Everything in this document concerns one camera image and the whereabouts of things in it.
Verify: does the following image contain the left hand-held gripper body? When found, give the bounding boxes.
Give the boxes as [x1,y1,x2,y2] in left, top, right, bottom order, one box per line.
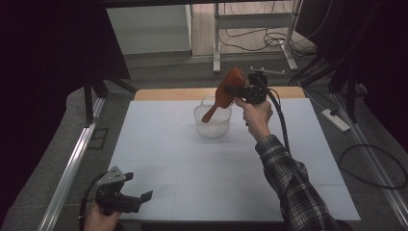
[95,166,143,216]

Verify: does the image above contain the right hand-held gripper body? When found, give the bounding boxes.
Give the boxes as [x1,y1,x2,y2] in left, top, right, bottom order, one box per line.
[239,66,286,106]

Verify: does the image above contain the wooden paddle hairbrush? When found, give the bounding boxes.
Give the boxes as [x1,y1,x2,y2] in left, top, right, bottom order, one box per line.
[201,66,247,124]

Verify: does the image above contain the white plastic basket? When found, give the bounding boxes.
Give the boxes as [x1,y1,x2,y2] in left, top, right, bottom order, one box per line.
[192,95,233,140]

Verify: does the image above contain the person's right hand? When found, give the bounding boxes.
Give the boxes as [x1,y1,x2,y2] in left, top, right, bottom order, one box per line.
[234,96,274,142]

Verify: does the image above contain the person's left hand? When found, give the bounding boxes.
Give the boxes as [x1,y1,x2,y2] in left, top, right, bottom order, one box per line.
[84,202,123,231]

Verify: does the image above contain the black metal stand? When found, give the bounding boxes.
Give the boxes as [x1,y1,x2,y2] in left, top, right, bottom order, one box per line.
[83,71,140,127]
[329,62,360,124]

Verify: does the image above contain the white power strip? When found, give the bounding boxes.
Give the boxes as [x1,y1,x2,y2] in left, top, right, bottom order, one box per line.
[321,108,351,133]

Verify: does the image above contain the white cabinet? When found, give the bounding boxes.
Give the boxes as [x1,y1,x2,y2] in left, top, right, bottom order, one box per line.
[106,4,193,56]

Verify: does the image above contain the dark curtain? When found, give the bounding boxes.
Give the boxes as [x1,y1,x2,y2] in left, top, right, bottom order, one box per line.
[293,0,408,153]
[0,0,132,206]

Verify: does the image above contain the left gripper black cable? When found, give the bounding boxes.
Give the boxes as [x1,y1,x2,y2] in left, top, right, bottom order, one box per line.
[78,172,107,231]

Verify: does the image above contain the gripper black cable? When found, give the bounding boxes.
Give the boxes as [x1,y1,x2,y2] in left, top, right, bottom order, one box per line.
[78,172,107,231]
[261,76,292,153]

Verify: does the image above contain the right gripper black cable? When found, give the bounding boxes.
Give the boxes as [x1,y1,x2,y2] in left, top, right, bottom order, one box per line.
[261,76,292,153]

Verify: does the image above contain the aluminium floor rail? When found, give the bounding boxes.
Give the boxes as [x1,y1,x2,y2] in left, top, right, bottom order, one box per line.
[330,91,408,225]
[38,97,107,231]

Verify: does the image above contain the tangled black floor cables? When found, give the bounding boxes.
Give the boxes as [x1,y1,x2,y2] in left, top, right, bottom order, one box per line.
[220,27,319,58]

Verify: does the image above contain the thick black cable bundle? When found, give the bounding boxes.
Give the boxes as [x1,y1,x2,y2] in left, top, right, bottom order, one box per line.
[288,55,329,89]

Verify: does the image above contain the white power strip cable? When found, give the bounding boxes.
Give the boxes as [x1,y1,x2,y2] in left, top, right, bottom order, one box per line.
[298,80,325,113]

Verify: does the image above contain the white metal desk frame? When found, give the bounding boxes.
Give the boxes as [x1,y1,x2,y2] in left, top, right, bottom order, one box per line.
[213,0,304,75]

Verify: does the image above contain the looped black floor cable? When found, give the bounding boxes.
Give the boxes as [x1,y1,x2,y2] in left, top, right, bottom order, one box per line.
[338,142,408,191]

